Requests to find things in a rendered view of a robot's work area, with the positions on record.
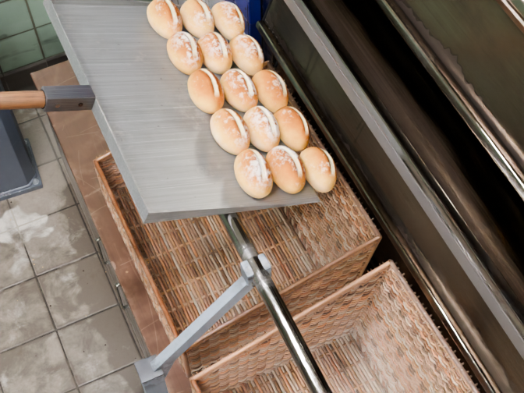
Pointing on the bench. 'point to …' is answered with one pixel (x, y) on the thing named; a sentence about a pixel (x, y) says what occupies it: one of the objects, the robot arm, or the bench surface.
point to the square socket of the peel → (68, 97)
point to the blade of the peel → (154, 115)
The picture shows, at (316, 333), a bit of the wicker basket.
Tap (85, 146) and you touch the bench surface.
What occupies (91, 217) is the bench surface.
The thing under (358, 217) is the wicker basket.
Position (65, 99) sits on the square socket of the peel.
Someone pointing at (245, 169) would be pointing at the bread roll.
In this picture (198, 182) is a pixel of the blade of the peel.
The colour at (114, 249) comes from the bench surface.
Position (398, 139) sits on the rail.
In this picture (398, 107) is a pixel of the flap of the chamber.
